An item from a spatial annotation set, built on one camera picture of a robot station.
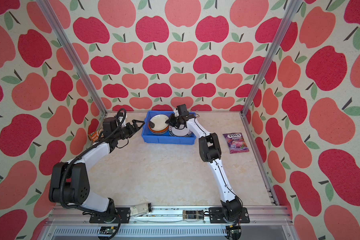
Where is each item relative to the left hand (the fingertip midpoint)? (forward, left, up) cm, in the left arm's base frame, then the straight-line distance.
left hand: (143, 126), depth 87 cm
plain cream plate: (+15, -7, -14) cm, 22 cm away
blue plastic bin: (+3, 0, -16) cm, 16 cm away
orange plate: (+8, -6, -16) cm, 19 cm away
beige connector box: (-40, -3, -16) cm, 44 cm away
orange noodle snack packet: (+6, +39, -18) cm, 44 cm away
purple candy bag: (-1, -60, -16) cm, 62 cm away
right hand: (+15, -13, -12) cm, 23 cm away
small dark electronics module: (-43, -28, -17) cm, 54 cm away
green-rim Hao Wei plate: (+7, -19, -16) cm, 26 cm away
